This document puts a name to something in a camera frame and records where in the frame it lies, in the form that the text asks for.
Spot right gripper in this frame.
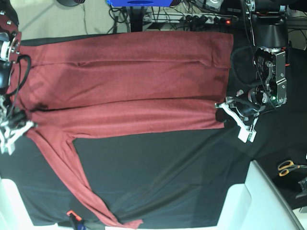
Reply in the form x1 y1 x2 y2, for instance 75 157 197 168
0 105 37 155

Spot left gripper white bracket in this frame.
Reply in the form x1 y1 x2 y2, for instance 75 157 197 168
214 90 266 143

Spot red long-sleeve T-shirt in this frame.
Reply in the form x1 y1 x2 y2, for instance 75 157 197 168
0 31 234 229

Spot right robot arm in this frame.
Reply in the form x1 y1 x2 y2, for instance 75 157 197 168
0 4 36 155

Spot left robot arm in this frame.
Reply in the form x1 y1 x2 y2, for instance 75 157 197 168
215 0 288 143

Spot black table cloth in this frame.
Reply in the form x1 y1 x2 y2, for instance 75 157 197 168
0 33 307 227

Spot white power strip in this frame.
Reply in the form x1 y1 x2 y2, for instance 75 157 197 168
143 12 238 25

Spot orange blue clamp bottom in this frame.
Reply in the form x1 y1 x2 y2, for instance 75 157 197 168
66 210 87 230

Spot blue plastic bin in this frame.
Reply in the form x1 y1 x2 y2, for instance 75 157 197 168
106 0 173 7

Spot yellow-handled scissors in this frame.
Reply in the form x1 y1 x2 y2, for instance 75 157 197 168
277 160 307 177

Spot white left table frame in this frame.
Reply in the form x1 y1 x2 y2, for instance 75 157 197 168
0 178 59 230

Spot white table frame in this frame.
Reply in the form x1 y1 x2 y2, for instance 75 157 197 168
216 161 304 230
0 178 59 230

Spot white right table frame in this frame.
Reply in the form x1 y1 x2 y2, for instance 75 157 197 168
216 161 304 230

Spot black camera stand post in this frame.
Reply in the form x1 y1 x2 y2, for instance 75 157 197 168
127 6 148 32

